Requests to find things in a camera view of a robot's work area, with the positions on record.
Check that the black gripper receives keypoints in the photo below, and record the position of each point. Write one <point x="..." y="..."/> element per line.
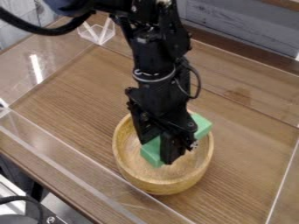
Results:
<point x="158" y="106"/>

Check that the green foam block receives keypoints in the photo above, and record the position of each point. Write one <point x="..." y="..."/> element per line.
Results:
<point x="150" y="150"/>

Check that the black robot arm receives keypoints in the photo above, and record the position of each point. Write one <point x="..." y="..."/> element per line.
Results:
<point x="159" y="42"/>

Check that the brown wooden bowl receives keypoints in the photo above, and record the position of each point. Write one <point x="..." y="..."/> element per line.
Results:
<point x="170" y="179"/>

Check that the black metal bracket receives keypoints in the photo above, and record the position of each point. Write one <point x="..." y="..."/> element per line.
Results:
<point x="40" y="212"/>

